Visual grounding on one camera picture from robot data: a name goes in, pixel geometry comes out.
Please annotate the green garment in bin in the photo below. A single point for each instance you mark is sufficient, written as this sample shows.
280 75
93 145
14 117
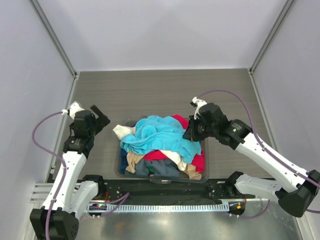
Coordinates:
151 170

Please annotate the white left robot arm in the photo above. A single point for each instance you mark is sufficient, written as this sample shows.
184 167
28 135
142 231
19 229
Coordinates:
59 216

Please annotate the grey blue t shirt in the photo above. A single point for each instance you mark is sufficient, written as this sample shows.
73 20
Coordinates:
162 168

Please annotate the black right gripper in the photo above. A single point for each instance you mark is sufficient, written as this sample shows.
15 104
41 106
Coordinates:
191 133

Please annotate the right aluminium frame post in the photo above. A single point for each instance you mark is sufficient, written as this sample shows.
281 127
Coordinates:
285 10

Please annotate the red t shirt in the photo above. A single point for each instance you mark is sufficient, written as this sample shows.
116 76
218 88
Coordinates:
198 161

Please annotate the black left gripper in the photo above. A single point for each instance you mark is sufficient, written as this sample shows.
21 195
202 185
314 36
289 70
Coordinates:
101 118

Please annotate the aluminium front rail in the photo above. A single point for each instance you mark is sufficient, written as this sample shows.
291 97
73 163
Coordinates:
40 192

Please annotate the turquoise t shirt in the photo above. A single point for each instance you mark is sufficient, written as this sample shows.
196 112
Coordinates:
160 133

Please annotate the aluminium frame post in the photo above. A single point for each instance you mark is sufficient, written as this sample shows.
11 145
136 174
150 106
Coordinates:
52 35
285 10

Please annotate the left aluminium frame post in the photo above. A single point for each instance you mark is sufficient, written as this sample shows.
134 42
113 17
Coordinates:
52 35

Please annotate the white t shirt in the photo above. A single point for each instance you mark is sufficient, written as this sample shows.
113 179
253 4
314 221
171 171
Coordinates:
122 131

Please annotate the dark blue t shirt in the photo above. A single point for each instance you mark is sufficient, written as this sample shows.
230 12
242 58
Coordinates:
123 161

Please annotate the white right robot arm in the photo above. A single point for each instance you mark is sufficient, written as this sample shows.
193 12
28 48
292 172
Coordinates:
293 187

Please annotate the white slotted cable duct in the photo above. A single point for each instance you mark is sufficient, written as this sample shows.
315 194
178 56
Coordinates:
105 208

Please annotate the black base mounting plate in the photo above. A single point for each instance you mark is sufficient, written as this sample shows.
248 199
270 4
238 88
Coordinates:
146 192

